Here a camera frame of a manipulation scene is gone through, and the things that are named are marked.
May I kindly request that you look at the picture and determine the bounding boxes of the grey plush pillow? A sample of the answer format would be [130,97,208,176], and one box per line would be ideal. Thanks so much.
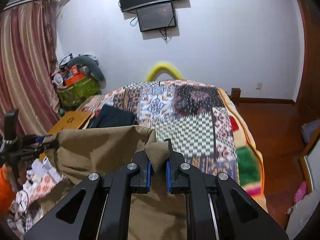
[67,56,106,82]

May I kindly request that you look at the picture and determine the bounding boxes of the pile of white papers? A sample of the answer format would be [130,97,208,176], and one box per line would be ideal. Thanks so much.
[25,159,65,188]

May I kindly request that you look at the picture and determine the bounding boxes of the yellow round object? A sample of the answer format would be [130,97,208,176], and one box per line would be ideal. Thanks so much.
[146,61,184,82]

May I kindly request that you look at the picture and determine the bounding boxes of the dark navy pants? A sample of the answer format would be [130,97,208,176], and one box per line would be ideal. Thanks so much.
[89,104,137,130]

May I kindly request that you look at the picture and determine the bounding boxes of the green fabric storage bag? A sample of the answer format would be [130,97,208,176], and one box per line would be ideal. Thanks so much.
[56,76,102,108]

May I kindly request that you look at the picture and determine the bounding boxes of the orange box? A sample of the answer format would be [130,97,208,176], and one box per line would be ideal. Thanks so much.
[64,72,87,87]

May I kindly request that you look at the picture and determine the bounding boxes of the pink slipper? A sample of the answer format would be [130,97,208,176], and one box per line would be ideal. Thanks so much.
[293,181,308,204]

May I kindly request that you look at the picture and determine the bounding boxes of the grey cloth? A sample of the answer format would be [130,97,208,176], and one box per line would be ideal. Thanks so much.
[301,120,320,144]

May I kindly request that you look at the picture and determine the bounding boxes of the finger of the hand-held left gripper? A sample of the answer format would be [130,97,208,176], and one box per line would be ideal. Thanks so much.
[24,134,54,143]
[22,141,61,158]

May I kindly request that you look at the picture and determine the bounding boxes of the wooden bed post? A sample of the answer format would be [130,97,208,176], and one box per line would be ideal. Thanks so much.
[231,88,241,107]

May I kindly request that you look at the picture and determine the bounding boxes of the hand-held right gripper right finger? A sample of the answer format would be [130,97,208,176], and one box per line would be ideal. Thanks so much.
[164,139,289,240]

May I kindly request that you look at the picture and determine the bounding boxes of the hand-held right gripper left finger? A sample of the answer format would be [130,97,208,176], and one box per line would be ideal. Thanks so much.
[24,152,153,240]

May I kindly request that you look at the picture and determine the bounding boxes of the pink striped curtain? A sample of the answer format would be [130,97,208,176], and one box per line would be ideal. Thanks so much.
[0,0,61,136]

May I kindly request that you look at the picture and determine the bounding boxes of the wooden lap table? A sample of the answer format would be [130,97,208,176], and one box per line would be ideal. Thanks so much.
[47,110,92,136]

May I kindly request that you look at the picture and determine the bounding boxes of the small black wall monitor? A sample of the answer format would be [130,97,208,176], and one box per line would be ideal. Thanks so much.
[136,2,177,32]

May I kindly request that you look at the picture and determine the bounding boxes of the black monitor cable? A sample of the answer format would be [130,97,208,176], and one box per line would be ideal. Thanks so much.
[159,29,173,43]

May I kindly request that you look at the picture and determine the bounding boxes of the khaki pants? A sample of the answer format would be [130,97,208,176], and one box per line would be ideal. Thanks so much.
[41,125,188,240]

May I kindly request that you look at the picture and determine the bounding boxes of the patchwork printed blanket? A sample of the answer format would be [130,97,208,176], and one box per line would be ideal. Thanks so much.
[7,79,269,240]

